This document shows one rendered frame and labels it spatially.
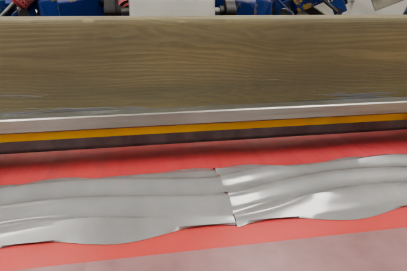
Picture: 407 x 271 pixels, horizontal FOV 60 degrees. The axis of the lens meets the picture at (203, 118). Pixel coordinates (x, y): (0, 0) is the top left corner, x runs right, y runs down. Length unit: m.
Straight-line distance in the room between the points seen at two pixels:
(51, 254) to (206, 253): 0.07
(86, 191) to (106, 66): 0.09
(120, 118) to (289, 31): 0.14
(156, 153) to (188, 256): 0.12
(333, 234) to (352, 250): 0.01
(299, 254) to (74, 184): 0.14
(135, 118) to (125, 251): 0.10
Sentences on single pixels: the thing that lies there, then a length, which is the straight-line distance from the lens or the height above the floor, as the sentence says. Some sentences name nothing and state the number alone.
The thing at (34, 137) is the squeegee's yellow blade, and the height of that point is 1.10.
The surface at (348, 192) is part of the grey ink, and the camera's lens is 0.23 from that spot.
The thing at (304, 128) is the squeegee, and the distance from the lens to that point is 0.31.
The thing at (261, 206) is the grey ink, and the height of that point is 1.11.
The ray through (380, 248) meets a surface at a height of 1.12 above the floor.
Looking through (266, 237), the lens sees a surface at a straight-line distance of 0.19.
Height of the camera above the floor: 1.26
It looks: 33 degrees down
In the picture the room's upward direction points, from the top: 3 degrees clockwise
